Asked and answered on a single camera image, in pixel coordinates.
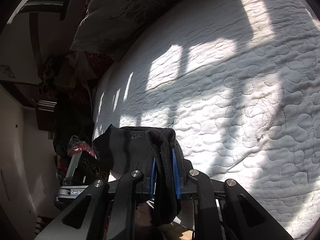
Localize black pants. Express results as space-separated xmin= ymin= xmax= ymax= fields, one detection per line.
xmin=92 ymin=125 xmax=181 ymax=226

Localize plastic bag with orange items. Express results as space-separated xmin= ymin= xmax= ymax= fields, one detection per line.
xmin=67 ymin=135 xmax=96 ymax=158

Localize white quilted mattress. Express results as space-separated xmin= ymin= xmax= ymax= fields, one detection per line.
xmin=93 ymin=0 xmax=319 ymax=239

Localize grey floral pillow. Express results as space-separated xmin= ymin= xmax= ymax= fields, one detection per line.
xmin=71 ymin=0 xmax=183 ymax=60

